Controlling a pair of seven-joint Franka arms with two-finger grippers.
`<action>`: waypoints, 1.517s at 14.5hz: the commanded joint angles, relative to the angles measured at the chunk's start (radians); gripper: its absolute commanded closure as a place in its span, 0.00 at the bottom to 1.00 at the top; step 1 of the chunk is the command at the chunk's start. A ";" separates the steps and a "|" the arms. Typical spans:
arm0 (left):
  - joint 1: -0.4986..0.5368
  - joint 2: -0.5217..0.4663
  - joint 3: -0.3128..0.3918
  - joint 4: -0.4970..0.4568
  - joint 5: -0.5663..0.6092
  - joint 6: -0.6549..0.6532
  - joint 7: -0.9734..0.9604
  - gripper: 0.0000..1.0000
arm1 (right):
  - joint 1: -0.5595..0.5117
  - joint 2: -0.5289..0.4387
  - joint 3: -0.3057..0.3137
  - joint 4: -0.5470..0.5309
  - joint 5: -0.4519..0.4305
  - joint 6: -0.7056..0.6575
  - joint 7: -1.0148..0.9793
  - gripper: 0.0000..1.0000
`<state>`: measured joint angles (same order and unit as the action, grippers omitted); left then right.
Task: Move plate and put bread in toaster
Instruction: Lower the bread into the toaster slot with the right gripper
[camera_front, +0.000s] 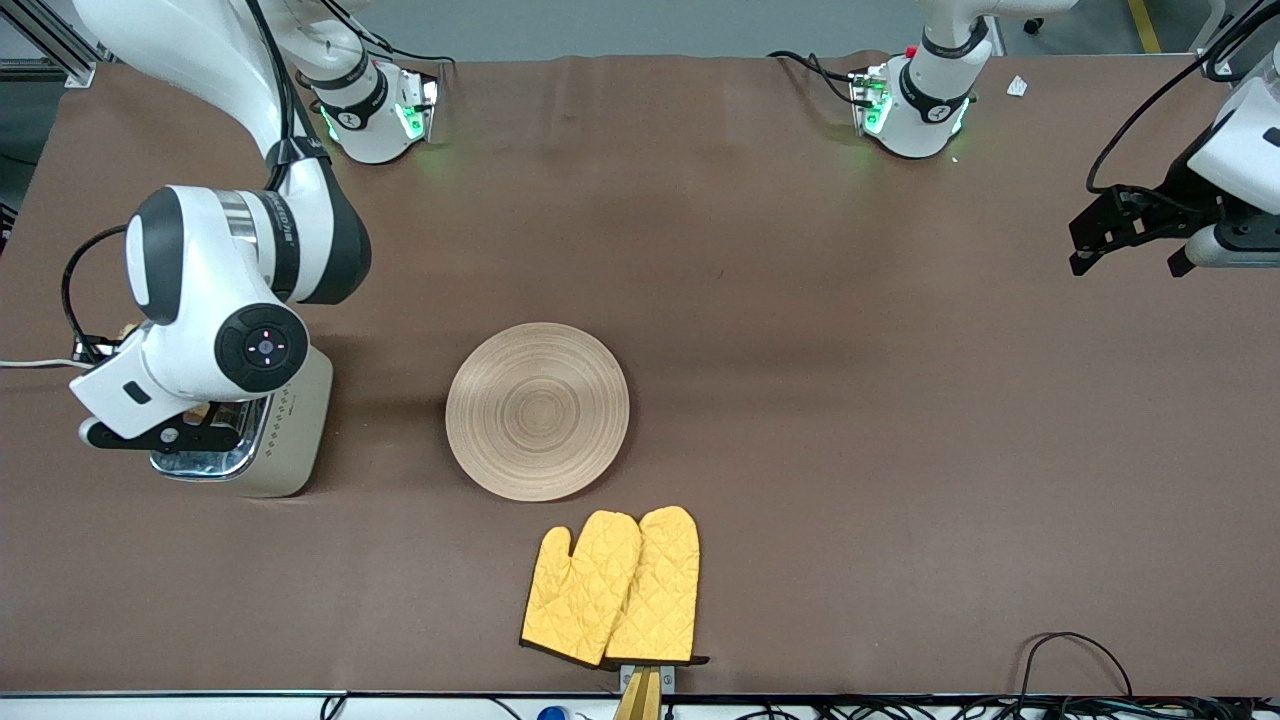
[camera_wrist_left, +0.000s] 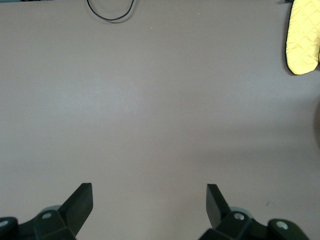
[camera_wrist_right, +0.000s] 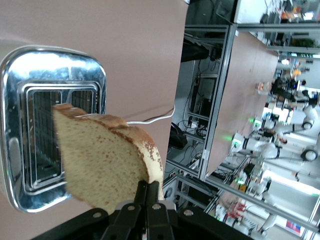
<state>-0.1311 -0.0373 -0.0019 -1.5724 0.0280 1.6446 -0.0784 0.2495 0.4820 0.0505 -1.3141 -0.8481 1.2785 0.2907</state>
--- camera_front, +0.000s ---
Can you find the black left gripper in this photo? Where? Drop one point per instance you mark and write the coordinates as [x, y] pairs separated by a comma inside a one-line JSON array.
[[1186, 203]]

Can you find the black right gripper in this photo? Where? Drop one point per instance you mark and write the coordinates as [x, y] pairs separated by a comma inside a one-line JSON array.
[[91, 339]]

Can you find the brown bread slice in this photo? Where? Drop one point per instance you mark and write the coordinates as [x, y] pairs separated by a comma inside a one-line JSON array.
[[205, 411]]

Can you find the round wooden plate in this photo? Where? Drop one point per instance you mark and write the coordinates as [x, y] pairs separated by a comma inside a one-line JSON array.
[[540, 410]]

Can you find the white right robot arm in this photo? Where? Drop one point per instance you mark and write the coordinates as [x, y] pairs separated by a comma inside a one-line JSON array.
[[200, 270]]

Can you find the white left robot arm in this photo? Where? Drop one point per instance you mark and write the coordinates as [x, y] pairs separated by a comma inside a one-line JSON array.
[[935, 100]]

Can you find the chrome two-slot toaster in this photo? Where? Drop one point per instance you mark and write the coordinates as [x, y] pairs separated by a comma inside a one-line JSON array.
[[295, 440]]

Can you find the white paper scrap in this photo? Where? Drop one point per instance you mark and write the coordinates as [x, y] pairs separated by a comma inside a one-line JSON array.
[[1017, 86]]

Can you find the green lit controller board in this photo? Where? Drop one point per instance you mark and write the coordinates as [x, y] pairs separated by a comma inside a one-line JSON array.
[[410, 115], [870, 110]]

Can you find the yellow quilted oven mitt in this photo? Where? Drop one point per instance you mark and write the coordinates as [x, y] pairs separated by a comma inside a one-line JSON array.
[[575, 600], [655, 590]]

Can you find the blue round object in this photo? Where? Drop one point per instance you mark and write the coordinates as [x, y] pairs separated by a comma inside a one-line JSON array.
[[553, 714]]

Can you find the aluminium frame profile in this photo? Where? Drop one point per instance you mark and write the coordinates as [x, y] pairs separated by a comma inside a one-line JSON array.
[[1215, 62], [60, 55]]

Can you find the small metal bracket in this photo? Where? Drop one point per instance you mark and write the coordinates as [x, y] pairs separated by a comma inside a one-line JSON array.
[[668, 680]]

